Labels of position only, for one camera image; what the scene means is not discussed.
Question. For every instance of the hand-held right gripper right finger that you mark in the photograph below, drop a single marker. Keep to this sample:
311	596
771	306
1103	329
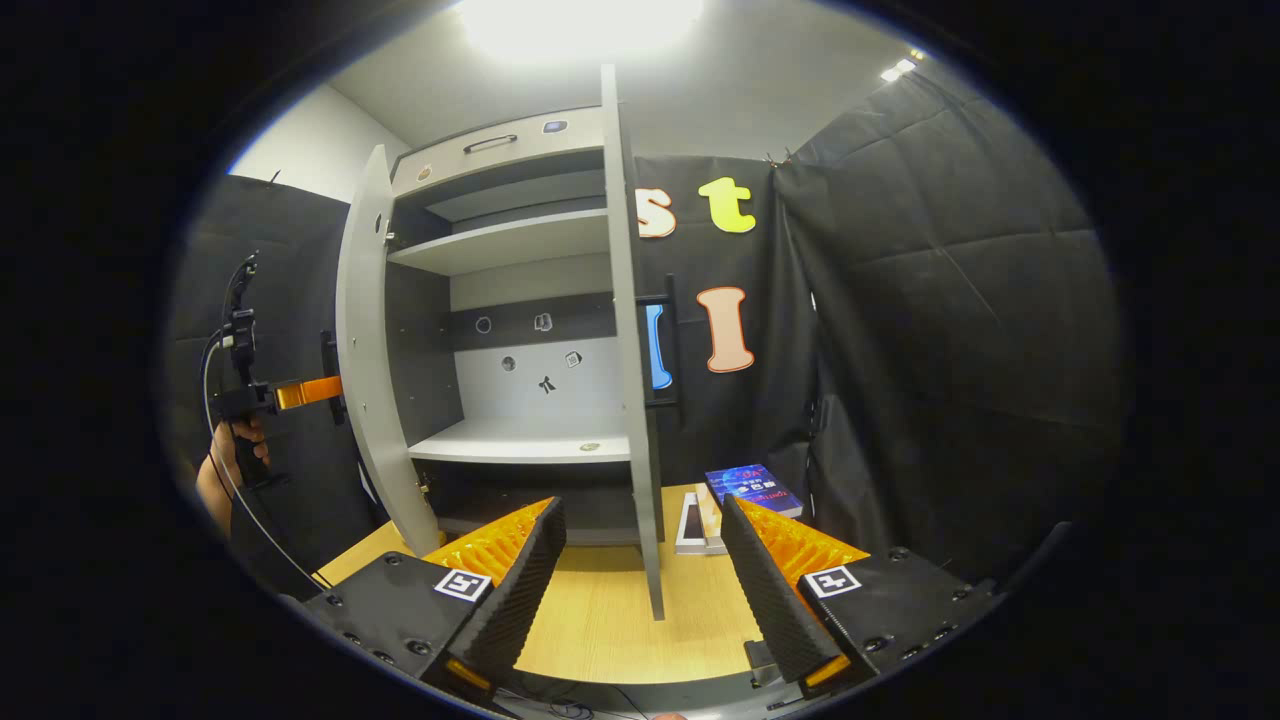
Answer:
775	600

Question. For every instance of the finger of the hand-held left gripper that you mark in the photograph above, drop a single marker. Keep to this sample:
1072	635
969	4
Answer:
310	392

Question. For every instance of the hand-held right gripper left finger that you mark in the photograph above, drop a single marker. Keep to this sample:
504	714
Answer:
520	600

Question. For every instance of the grey cabinet door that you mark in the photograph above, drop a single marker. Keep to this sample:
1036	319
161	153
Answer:
628	300
365	330

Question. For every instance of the grey double-door shoe cabinet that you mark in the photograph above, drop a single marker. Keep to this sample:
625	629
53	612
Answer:
420	360

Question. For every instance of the grey cabinet shelf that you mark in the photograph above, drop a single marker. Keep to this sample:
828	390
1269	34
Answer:
500	240
520	440

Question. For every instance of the grey cabinet drawer front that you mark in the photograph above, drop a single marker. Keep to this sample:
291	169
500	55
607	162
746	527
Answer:
500	150

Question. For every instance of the white book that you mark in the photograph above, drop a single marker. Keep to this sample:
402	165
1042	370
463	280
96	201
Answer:
700	525

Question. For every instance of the blue book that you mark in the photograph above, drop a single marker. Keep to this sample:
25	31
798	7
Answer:
752	488

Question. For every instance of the black backdrop cloth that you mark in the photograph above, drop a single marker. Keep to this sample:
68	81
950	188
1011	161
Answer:
950	330

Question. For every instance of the large ceiling light panel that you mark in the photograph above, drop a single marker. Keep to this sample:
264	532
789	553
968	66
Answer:
580	25

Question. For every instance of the small ceiling light panel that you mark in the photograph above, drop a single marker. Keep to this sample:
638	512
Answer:
898	68

